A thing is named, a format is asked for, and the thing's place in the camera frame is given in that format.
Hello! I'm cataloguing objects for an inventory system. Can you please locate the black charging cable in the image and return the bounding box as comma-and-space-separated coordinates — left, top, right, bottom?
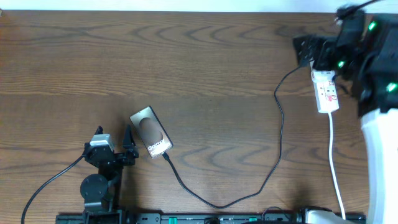
161, 60, 312, 209

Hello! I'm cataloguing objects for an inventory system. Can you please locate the white power strip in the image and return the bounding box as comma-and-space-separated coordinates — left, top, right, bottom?
313, 80, 340, 114

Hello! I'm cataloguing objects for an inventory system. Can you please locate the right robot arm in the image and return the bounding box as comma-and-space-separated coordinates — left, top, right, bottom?
293, 9, 397, 223

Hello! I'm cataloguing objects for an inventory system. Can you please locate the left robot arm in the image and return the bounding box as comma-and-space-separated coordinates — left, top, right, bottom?
80, 125, 139, 224

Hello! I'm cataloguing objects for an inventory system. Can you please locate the white USB charger adapter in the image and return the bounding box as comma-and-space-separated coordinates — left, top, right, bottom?
311, 69, 335, 83

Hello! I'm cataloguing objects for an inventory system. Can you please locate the white power strip cord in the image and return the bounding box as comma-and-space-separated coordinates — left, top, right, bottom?
327, 112, 347, 220

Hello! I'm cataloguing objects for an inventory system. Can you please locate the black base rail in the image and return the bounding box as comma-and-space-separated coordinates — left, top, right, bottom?
55, 212, 368, 224

